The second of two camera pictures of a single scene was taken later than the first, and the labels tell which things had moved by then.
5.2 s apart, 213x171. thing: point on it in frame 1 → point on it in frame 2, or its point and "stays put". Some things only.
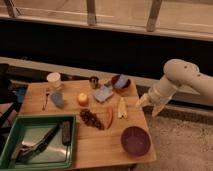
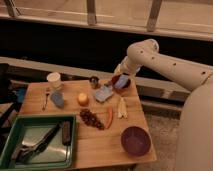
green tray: [40, 142] stays put
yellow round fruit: [82, 100] stays put
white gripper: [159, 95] → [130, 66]
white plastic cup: [54, 80] stays put
